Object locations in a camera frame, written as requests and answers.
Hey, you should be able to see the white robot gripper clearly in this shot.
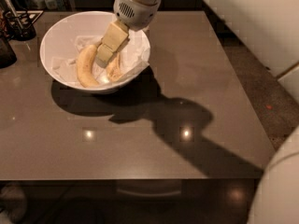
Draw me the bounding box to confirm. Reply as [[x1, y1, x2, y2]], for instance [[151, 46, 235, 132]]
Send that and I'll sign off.
[[95, 0, 161, 68]]

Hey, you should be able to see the small spotted yellow banana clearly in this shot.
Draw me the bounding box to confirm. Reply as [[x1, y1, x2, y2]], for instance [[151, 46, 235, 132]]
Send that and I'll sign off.
[[106, 53, 122, 82]]

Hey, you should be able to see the white cylindrical stick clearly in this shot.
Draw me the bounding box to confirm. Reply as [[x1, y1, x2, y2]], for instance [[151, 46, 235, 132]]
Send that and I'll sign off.
[[5, 0, 23, 30]]

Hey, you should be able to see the dark glass jar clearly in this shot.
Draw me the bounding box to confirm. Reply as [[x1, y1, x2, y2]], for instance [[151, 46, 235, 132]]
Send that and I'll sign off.
[[0, 33, 17, 68]]

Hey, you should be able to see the black wire utensil holder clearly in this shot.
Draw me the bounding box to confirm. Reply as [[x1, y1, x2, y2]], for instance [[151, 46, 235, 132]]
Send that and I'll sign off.
[[4, 10, 36, 41]]

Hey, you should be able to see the large yellow banana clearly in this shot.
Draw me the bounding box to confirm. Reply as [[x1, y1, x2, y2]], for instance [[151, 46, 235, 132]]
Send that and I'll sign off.
[[76, 45, 99, 88]]

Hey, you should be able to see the white ceramic bowl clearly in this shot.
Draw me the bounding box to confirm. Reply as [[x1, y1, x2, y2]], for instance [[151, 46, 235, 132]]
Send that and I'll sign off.
[[38, 10, 151, 95]]

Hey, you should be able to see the white paper towel liner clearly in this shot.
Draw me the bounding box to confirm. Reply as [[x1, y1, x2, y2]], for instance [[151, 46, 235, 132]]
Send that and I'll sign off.
[[50, 31, 150, 93]]

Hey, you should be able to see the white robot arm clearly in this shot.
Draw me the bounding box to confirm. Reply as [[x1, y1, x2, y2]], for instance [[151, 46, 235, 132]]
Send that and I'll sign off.
[[164, 0, 299, 224]]

